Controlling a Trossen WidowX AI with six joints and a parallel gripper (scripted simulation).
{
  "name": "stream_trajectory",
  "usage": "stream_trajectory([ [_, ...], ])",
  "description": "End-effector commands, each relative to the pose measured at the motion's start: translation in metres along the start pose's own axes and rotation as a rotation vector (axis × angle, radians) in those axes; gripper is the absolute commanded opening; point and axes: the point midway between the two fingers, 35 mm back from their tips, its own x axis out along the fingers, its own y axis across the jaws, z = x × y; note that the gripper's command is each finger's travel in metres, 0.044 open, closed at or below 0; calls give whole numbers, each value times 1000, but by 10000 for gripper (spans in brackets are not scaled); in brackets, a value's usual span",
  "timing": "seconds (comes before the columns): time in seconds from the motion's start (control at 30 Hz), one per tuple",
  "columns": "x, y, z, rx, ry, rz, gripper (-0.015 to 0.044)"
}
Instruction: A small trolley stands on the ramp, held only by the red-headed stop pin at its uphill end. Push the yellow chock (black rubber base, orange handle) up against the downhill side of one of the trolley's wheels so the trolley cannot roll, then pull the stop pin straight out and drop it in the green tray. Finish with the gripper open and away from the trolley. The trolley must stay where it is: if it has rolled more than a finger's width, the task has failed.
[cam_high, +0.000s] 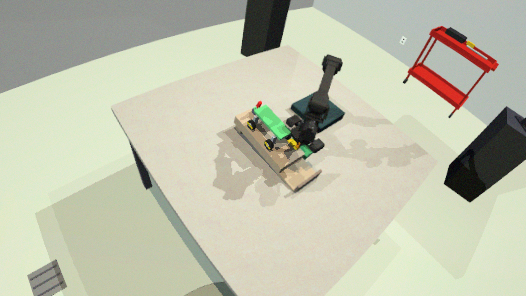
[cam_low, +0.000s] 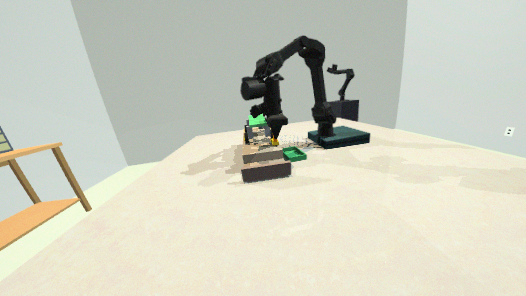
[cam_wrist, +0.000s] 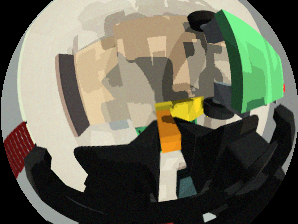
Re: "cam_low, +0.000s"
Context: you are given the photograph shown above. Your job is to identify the green tray walls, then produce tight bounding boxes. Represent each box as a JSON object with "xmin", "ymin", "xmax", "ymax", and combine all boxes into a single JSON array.
[{"xmin": 282, "ymin": 146, "xmax": 307, "ymax": 162}]

